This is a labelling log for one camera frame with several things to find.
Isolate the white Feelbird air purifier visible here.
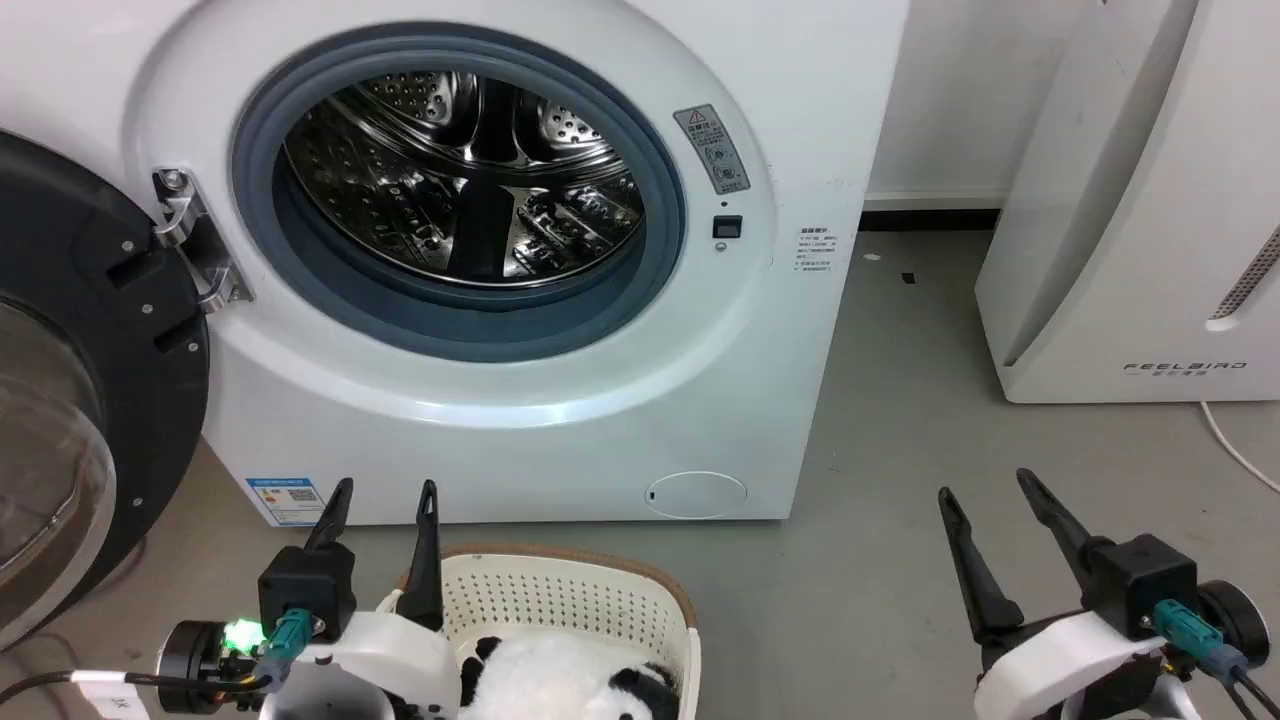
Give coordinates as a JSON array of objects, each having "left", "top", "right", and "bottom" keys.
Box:
[{"left": 975, "top": 0, "right": 1280, "bottom": 405}]

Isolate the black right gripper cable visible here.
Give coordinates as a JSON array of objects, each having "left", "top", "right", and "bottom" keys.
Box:
[{"left": 1149, "top": 599, "right": 1280, "bottom": 720}]

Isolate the white power cable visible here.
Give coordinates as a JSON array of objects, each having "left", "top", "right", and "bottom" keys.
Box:
[{"left": 1199, "top": 400, "right": 1280, "bottom": 497}]

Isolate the oval white filter cover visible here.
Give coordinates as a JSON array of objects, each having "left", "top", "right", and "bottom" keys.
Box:
[{"left": 644, "top": 470, "right": 749, "bottom": 520}]

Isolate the grey rubber door gasket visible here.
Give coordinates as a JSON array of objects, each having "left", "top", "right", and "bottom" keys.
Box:
[{"left": 231, "top": 34, "right": 688, "bottom": 364}]

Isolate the black wall baseboard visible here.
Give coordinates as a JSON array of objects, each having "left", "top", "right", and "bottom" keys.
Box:
[{"left": 860, "top": 207, "right": 1004, "bottom": 233}]

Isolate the stainless steel washing machine drum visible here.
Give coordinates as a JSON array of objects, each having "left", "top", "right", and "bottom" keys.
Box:
[{"left": 283, "top": 70, "right": 646, "bottom": 290}]

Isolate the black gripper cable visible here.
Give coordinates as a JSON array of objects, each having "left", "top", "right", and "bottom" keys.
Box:
[
  {"left": 0, "top": 607, "right": 317, "bottom": 704},
  {"left": 1149, "top": 599, "right": 1280, "bottom": 720}
]

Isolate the panda plush toy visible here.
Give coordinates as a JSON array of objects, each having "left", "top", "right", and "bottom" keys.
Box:
[{"left": 460, "top": 630, "right": 684, "bottom": 720}]

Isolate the dark round washer door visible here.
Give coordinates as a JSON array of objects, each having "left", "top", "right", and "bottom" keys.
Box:
[{"left": 0, "top": 130, "right": 212, "bottom": 651}]

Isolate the silver metal door hinge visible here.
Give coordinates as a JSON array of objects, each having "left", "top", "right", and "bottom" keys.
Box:
[{"left": 152, "top": 168, "right": 254, "bottom": 312}]

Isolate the blue energy label sticker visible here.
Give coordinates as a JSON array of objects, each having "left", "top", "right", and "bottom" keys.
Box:
[{"left": 246, "top": 477, "right": 327, "bottom": 528}]

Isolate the white laundry basket brown rim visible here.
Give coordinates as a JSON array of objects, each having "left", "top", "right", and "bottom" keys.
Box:
[{"left": 375, "top": 544, "right": 702, "bottom": 720}]

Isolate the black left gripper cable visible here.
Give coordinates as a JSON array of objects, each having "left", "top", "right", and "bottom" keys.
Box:
[{"left": 0, "top": 607, "right": 317, "bottom": 704}]

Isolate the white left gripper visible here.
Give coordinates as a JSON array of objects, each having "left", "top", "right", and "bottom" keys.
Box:
[{"left": 258, "top": 477, "right": 464, "bottom": 720}]

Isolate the grey warning sticker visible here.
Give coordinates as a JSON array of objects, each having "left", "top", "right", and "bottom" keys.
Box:
[{"left": 673, "top": 103, "right": 752, "bottom": 198}]

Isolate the white front-load washing machine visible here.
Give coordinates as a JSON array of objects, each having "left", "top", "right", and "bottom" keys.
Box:
[{"left": 0, "top": 0, "right": 913, "bottom": 527}]

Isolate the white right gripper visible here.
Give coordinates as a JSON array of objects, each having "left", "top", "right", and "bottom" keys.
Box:
[{"left": 938, "top": 468, "right": 1168, "bottom": 720}]

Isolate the small white text label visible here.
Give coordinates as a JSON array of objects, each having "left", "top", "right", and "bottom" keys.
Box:
[{"left": 796, "top": 227, "right": 838, "bottom": 277}]

